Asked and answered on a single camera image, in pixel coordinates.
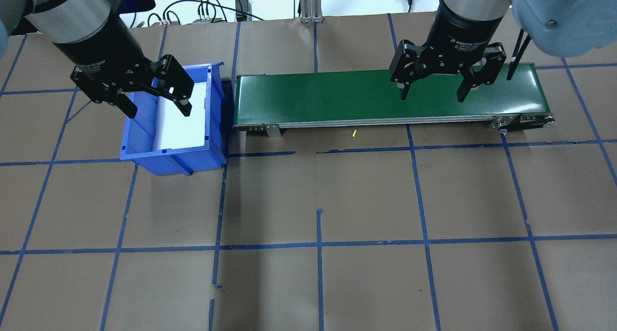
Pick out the blue plastic storage bin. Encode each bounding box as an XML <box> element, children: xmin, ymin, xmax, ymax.
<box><xmin>119</xmin><ymin>61</ymin><xmax>227</xmax><ymax>176</ymax></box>

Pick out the green conveyor belt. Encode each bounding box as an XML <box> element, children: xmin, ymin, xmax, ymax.
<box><xmin>232</xmin><ymin>63</ymin><xmax>556</xmax><ymax>139</ymax></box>

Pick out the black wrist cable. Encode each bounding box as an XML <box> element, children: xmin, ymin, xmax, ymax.
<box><xmin>506</xmin><ymin>30</ymin><xmax>533</xmax><ymax>81</ymax></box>

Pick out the aluminium profile post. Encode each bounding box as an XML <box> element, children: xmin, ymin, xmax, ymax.
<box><xmin>299</xmin><ymin>0</ymin><xmax>324</xmax><ymax>24</ymax></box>

